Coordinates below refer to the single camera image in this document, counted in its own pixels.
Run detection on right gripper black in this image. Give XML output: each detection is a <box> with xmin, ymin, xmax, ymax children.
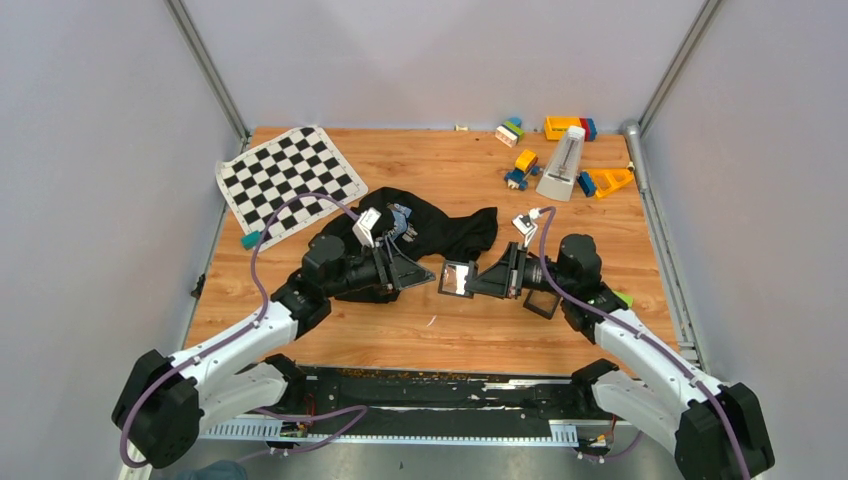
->
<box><xmin>463</xmin><ymin>242</ymin><xmax>573</xmax><ymax>299</ymax></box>

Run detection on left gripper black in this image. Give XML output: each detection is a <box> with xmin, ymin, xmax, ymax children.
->
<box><xmin>324</xmin><ymin>235</ymin><xmax>435</xmax><ymax>298</ymax></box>

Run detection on black square frame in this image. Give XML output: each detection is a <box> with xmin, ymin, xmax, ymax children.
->
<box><xmin>438</xmin><ymin>260</ymin><xmax>478</xmax><ymax>298</ymax></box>
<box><xmin>522</xmin><ymin>290</ymin><xmax>562</xmax><ymax>320</ymax></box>

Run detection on black printed t-shirt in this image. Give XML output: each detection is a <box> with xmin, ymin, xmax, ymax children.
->
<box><xmin>301</xmin><ymin>187</ymin><xmax>498</xmax><ymax>304</ymax></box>

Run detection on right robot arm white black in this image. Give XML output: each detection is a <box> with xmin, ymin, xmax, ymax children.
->
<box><xmin>444</xmin><ymin>234</ymin><xmax>776</xmax><ymax>479</ymax></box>

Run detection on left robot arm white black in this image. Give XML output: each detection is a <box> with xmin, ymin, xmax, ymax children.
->
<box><xmin>111</xmin><ymin>235</ymin><xmax>435</xmax><ymax>468</ymax></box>

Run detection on white metronome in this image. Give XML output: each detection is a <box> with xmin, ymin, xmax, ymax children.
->
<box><xmin>536</xmin><ymin>126</ymin><xmax>586</xmax><ymax>202</ymax></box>

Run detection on blue yellow toy car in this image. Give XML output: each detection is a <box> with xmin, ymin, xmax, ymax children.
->
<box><xmin>504</xmin><ymin>149</ymin><xmax>542</xmax><ymax>191</ymax></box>

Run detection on blue toy block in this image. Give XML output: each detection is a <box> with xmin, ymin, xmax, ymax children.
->
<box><xmin>577</xmin><ymin>171</ymin><xmax>597</xmax><ymax>198</ymax></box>

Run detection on orange triangular toy piece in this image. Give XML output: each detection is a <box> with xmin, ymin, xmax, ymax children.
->
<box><xmin>586</xmin><ymin>168</ymin><xmax>635</xmax><ymax>199</ymax></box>

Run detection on black white checkerboard mat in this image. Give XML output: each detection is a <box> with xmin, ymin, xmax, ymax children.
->
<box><xmin>216</xmin><ymin>127</ymin><xmax>369</xmax><ymax>250</ymax></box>

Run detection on white green blue block stack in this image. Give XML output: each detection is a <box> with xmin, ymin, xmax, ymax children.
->
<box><xmin>494</xmin><ymin>117</ymin><xmax>525</xmax><ymax>148</ymax></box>

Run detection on small teal cube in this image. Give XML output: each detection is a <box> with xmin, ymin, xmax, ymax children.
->
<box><xmin>240</xmin><ymin>231</ymin><xmax>262</xmax><ymax>250</ymax></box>

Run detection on yellow toy block bin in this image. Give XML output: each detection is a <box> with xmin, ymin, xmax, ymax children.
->
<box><xmin>543</xmin><ymin>116</ymin><xmax>585</xmax><ymax>141</ymax></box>

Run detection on red blue toy blocks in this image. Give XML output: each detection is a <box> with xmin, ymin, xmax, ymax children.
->
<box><xmin>579</xmin><ymin>117</ymin><xmax>598</xmax><ymax>142</ymax></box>

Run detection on grey metal pipe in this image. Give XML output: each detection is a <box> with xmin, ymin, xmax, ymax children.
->
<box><xmin>621</xmin><ymin>120</ymin><xmax>649</xmax><ymax>194</ymax></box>

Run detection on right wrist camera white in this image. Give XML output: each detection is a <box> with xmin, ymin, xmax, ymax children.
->
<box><xmin>512</xmin><ymin>208</ymin><xmax>541</xmax><ymax>250</ymax></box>

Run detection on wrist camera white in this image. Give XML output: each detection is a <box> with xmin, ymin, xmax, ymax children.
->
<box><xmin>512</xmin><ymin>208</ymin><xmax>541</xmax><ymax>250</ymax></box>
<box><xmin>352</xmin><ymin>208</ymin><xmax>381</xmax><ymax>248</ymax></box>

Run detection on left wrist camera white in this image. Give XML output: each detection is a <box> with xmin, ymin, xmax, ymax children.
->
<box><xmin>352</xmin><ymin>208</ymin><xmax>381</xmax><ymax>248</ymax></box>

